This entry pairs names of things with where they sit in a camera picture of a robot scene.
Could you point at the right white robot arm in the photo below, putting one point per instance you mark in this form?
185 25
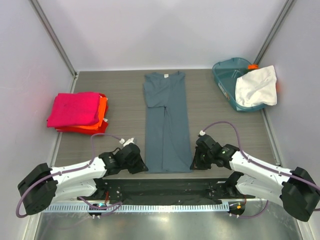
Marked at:
294 190

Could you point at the right aluminium frame post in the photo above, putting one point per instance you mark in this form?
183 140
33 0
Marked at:
280 19

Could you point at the white t shirt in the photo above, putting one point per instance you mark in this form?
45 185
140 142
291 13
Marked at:
257 87

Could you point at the folded red t shirt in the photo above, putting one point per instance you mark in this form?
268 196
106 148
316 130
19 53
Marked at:
101 129

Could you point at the grey blue t shirt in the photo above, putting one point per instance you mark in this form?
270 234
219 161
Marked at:
167 136

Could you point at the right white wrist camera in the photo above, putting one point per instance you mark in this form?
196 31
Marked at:
202 133

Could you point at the folded pink t shirt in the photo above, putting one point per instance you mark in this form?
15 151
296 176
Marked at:
74 109

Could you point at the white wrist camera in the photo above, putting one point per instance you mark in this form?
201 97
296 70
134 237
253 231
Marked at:
202 133
124 142

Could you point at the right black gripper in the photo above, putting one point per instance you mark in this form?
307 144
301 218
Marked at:
200 157

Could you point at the slotted cable duct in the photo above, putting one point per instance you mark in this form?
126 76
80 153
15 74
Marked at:
84 208

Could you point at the orange clamp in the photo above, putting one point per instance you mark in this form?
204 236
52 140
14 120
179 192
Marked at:
253 67

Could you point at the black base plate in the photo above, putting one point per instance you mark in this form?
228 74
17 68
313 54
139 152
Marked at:
166 192

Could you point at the aluminium frame post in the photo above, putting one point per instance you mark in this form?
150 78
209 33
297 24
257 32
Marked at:
280 19
52 35

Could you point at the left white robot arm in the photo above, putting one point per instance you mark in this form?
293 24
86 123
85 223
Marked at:
46 185

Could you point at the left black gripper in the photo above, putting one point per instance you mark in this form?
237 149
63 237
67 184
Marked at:
140 167

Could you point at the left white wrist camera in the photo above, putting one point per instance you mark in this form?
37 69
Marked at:
124 142

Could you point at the folded orange t shirt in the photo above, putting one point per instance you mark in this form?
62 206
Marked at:
102 109

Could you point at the left aluminium frame post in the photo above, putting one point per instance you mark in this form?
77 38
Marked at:
52 35

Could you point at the teal plastic bin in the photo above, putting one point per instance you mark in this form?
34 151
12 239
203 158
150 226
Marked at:
226 74

